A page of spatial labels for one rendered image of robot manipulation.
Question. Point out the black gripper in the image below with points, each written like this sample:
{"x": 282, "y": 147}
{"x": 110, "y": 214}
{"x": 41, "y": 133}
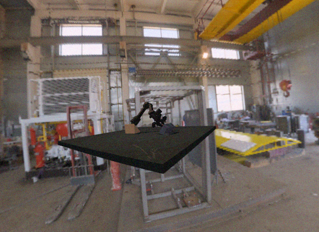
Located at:
{"x": 158, "y": 121}

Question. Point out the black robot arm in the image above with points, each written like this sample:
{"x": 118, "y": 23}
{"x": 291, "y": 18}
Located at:
{"x": 157, "y": 114}

